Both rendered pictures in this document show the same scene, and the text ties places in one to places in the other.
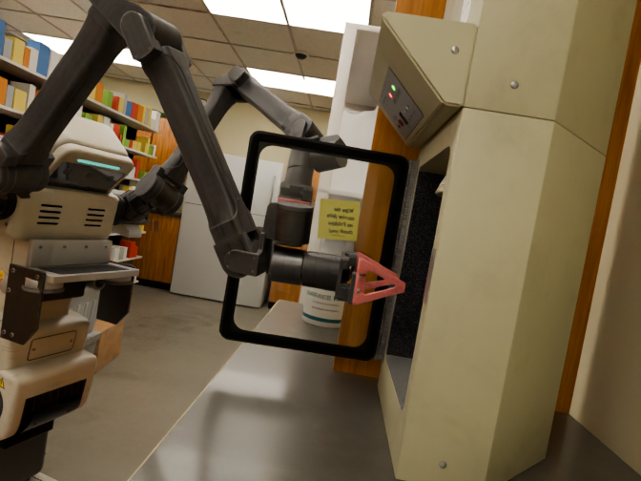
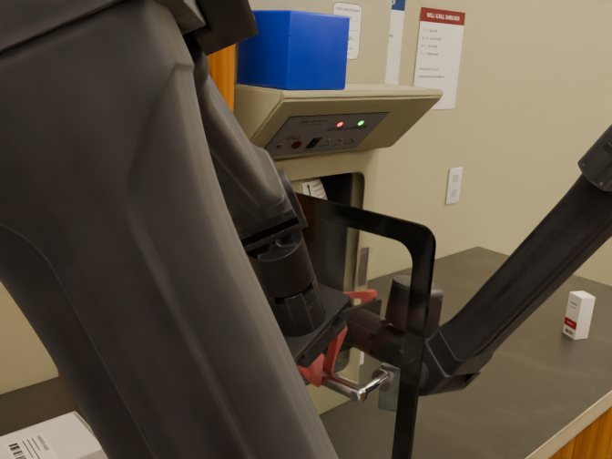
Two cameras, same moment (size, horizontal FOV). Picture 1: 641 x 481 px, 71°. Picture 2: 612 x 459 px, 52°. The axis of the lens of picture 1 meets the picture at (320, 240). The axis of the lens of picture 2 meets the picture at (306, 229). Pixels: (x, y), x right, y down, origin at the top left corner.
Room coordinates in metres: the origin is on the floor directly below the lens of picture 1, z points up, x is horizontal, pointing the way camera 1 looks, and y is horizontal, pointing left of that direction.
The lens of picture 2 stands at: (1.39, 0.49, 1.56)
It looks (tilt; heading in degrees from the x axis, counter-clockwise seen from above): 16 degrees down; 224
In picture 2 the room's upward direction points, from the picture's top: 3 degrees clockwise
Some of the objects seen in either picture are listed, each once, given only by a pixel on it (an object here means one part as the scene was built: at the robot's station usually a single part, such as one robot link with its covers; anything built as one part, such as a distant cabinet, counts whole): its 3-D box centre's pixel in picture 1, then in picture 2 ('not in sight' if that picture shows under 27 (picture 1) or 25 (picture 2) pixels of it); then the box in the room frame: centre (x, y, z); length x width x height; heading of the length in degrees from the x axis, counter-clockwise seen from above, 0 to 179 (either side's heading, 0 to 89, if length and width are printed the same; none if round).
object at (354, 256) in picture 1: (370, 275); not in sight; (0.74, -0.09, 1.17); 0.09 x 0.07 x 0.07; 87
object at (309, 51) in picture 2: not in sight; (292, 50); (0.81, -0.10, 1.56); 0.10 x 0.10 x 0.09; 87
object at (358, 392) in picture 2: not in sight; (343, 377); (0.89, 0.08, 1.20); 0.10 x 0.05 x 0.03; 93
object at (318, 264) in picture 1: (326, 271); not in sight; (0.71, -0.02, 1.17); 0.10 x 0.07 x 0.07; 177
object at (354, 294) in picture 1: (372, 281); not in sight; (0.67, -0.09, 1.17); 0.09 x 0.07 x 0.07; 87
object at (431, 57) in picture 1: (405, 94); (340, 123); (0.72, -0.09, 1.46); 0.32 x 0.12 x 0.10; 177
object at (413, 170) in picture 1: (396, 261); not in sight; (0.86, -0.15, 1.19); 0.03 x 0.02 x 0.39; 177
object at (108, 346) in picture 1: (89, 341); not in sight; (3.06, 1.46, 0.14); 0.41 x 0.32 x 0.28; 3
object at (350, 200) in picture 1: (314, 247); (312, 353); (0.86, 0.01, 1.19); 0.30 x 0.01 x 0.40; 93
